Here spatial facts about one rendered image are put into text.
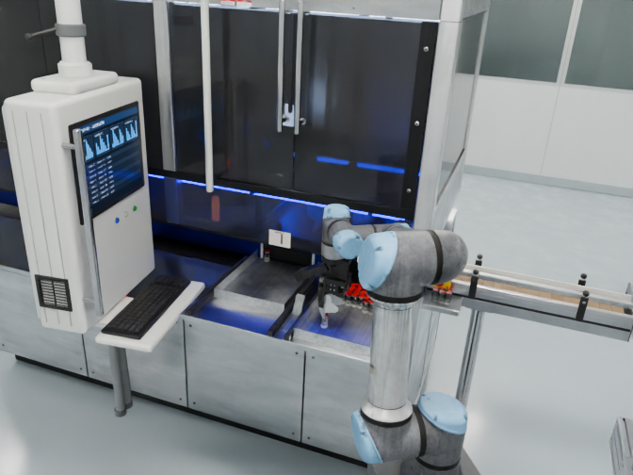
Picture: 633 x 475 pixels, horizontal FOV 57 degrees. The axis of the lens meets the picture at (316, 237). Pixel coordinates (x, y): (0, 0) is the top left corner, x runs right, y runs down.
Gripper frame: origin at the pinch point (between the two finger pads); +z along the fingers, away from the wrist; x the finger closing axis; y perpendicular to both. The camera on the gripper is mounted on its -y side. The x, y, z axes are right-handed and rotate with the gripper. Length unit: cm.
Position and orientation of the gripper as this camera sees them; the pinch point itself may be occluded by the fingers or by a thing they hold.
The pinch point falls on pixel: (323, 312)
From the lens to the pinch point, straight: 180.3
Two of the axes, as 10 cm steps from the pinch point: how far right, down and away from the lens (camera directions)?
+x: 3.4, -3.7, 8.6
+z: -0.5, 9.1, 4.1
